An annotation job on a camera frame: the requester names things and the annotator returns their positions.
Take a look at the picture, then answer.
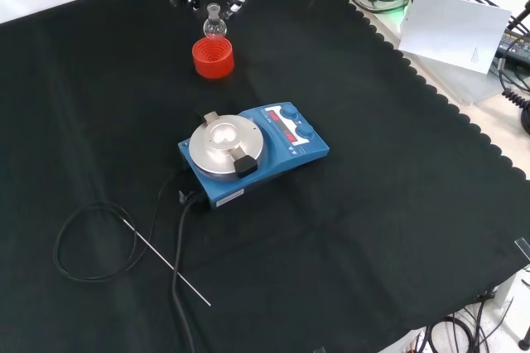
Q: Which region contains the clear round-bottom glass flask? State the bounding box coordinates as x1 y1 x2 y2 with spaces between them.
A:
202 2 229 40

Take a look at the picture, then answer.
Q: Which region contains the blue heater with steel block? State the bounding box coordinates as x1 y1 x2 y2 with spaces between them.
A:
177 100 331 211

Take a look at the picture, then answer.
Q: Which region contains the pale board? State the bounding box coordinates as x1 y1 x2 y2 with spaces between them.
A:
397 0 513 77

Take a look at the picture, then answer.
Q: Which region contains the black scalloped bench cloth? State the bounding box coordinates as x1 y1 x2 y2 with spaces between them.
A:
0 0 530 353

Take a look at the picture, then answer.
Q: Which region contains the black power adapter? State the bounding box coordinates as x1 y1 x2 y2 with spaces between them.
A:
495 27 530 67

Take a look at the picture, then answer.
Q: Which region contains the thin steel temperature probe rod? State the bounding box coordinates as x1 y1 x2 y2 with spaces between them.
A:
123 220 213 307

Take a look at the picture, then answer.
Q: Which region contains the clear tape piece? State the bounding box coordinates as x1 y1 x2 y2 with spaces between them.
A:
513 237 530 264

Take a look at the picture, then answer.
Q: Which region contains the red ribbed flask holder ring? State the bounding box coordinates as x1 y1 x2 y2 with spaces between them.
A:
191 36 236 81

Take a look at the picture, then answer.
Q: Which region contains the thick black power cable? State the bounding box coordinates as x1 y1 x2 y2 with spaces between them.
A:
171 189 209 353

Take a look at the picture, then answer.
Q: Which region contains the black coiled cable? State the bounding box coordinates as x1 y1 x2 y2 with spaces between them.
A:
500 88 530 112

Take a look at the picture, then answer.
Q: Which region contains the thin black probe cable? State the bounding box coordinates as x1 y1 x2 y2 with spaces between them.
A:
53 170 190 283

